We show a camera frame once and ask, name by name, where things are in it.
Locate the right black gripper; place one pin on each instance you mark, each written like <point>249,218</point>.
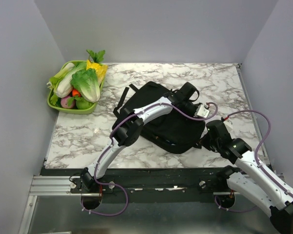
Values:
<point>203,141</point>

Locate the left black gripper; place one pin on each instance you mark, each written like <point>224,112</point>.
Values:
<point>197,105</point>

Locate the black student backpack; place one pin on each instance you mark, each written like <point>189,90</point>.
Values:
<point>173,132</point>

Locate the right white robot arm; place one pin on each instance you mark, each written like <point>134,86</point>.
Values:
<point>251,177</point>

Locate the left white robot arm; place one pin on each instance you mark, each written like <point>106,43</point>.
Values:
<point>128,131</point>

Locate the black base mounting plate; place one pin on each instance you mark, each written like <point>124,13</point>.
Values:
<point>149,185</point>

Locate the yellow leafy vegetable toy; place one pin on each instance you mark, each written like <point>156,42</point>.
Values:
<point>100,69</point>

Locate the green round vegetable toy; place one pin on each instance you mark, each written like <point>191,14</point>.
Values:
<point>83,104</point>

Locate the green lettuce toy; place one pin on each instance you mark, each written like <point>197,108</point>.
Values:
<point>86,82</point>

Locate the orange carrot toy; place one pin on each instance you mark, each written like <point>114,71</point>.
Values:
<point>76,93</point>

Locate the pink radish toy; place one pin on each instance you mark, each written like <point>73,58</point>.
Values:
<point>68,102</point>

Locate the white bok choy toy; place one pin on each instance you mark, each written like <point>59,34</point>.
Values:
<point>60,83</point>

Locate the green plastic basket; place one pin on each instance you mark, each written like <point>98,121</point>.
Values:
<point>54,102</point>

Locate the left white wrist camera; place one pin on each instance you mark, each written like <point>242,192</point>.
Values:
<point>202,111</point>

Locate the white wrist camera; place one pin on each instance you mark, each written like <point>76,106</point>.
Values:
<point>229,125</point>
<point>202,111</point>

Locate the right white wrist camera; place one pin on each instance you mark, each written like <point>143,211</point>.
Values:
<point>229,125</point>

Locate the aluminium rail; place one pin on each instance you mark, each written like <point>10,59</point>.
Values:
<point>50,186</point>

